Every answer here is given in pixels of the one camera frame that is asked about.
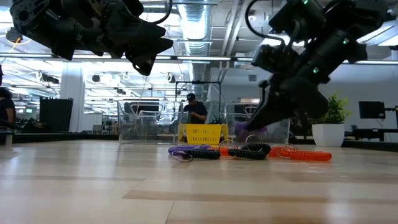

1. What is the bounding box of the silver spiral ceiling duct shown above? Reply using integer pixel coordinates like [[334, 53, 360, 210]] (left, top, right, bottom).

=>
[[176, 0, 213, 102]]

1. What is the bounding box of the long ceiling light strip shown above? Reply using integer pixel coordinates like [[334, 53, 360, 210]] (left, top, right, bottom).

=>
[[0, 53, 254, 62]]

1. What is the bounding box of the clear plastic bin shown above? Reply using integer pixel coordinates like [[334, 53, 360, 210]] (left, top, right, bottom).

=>
[[117, 99, 184, 146], [224, 102, 292, 146]]

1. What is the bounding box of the black partition panel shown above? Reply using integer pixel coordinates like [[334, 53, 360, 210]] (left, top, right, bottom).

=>
[[39, 98, 74, 133]]

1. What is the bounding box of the black metal background frame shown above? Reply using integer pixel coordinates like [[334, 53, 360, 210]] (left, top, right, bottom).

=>
[[175, 80, 222, 125]]

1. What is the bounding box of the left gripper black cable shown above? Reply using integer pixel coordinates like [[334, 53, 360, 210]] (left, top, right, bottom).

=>
[[152, 0, 174, 25]]

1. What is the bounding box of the black ceiling cord reel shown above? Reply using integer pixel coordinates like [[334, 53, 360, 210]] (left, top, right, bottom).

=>
[[5, 27, 24, 44]]

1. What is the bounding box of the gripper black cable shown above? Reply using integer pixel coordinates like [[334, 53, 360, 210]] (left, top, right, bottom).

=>
[[152, 0, 174, 25], [244, 0, 285, 43]]

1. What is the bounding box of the black spring keychain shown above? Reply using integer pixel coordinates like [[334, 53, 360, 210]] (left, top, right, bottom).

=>
[[218, 134, 271, 161], [172, 149, 221, 162]]

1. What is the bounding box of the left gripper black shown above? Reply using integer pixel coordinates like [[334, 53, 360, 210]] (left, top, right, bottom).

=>
[[74, 0, 174, 77]]

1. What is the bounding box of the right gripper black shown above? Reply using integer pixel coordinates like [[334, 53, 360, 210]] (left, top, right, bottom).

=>
[[245, 63, 330, 131]]

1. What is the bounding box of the person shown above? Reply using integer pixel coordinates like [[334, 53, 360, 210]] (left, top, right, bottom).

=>
[[183, 93, 208, 124], [0, 65, 16, 129]]

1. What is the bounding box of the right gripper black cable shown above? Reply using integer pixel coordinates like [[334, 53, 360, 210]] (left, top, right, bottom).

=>
[[244, 0, 285, 43]]

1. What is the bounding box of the green plant in white pot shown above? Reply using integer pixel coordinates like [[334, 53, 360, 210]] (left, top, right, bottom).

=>
[[306, 93, 351, 147]]

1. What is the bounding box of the yellow plastic basket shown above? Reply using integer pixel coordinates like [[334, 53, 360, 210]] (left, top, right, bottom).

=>
[[178, 123, 229, 146]]

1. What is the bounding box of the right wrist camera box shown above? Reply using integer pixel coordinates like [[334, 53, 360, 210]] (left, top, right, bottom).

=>
[[251, 44, 300, 78]]

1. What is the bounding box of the black computer monitor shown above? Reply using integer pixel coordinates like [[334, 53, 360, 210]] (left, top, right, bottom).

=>
[[358, 101, 386, 119]]

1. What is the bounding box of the black background desk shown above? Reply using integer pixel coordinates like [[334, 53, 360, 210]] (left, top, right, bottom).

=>
[[345, 124, 398, 142]]

